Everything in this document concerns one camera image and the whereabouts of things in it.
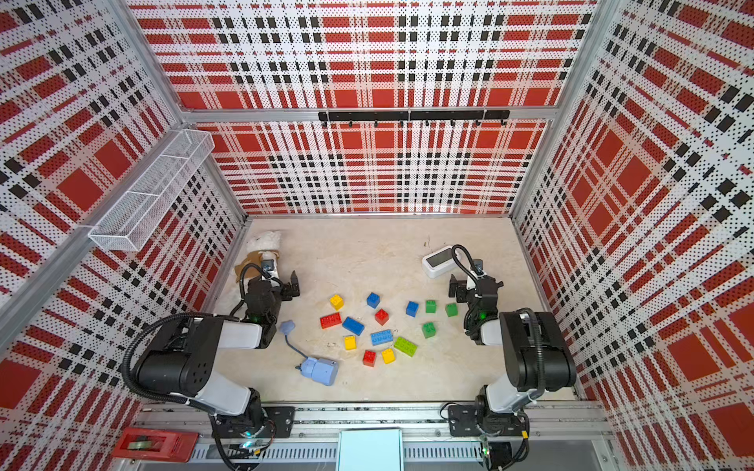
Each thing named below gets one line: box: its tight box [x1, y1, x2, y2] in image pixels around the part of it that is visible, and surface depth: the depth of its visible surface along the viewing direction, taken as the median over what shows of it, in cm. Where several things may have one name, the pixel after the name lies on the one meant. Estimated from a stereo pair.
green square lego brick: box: [422, 321, 437, 339], surface depth 88 cm
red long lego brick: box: [320, 312, 342, 330], surface depth 93 cm
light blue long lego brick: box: [370, 328, 394, 347], surface depth 90 cm
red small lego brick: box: [374, 308, 389, 326], surface depth 93 cm
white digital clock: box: [422, 245, 458, 279], surface depth 103 cm
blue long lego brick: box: [341, 315, 366, 337], surface depth 93 cm
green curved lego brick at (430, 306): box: [425, 299, 437, 314], surface depth 95 cm
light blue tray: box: [336, 427, 404, 471], surface depth 68 cm
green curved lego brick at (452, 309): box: [444, 302, 459, 318], surface depth 95 cm
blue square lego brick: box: [367, 292, 380, 310], surface depth 97 cm
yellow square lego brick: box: [343, 335, 357, 351], surface depth 88 cm
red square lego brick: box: [362, 349, 378, 368], surface depth 84 cm
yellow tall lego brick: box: [328, 294, 345, 312], surface depth 95 cm
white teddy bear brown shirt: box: [234, 230, 282, 284], surface depth 103 cm
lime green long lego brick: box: [393, 336, 419, 358], surface depth 87 cm
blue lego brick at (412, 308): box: [405, 300, 420, 318], surface depth 94 cm
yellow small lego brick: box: [381, 348, 396, 365], surface depth 86 cm
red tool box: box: [111, 426, 200, 463], surface depth 68 cm
